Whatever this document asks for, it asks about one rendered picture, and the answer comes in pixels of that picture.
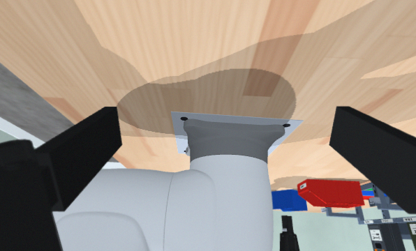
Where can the dark green case with orange latches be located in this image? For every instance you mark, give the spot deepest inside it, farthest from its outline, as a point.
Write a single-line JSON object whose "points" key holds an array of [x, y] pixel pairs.
{"points": [[412, 230]]}

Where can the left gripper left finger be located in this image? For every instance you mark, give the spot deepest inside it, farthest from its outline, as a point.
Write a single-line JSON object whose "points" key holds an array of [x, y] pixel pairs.
{"points": [[36, 182]]}

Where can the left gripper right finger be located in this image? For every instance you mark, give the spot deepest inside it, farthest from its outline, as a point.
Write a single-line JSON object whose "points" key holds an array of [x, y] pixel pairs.
{"points": [[384, 154]]}

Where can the dark grey shelf rack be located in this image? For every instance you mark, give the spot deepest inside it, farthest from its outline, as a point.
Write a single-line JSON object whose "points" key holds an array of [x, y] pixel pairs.
{"points": [[385, 204]]}

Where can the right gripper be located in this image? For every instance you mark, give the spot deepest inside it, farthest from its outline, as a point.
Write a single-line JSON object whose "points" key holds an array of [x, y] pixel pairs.
{"points": [[288, 240]]}

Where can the blue bin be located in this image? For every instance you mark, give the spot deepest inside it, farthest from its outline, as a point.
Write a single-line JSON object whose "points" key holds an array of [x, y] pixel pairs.
{"points": [[284, 199]]}

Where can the red bin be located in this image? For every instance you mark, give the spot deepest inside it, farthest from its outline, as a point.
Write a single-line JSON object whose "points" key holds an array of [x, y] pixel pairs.
{"points": [[337, 194]]}

